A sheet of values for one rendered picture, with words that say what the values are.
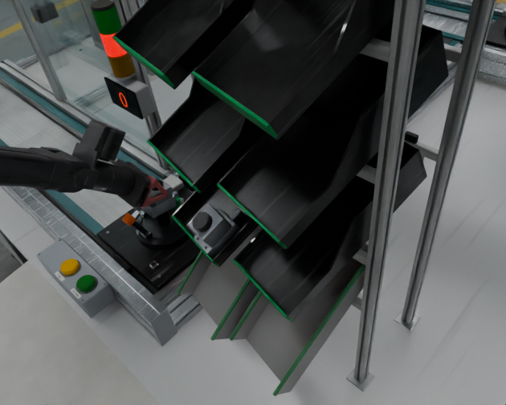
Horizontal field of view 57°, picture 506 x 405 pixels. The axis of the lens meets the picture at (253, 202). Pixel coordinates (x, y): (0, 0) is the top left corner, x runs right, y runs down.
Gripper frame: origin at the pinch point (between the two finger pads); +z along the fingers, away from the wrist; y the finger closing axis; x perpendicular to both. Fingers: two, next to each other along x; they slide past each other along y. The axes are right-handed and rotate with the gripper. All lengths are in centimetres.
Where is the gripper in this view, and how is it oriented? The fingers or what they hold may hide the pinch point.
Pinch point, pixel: (157, 190)
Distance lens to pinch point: 105.5
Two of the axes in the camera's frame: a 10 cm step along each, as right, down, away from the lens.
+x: -4.5, 8.8, 1.4
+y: -7.2, -4.5, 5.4
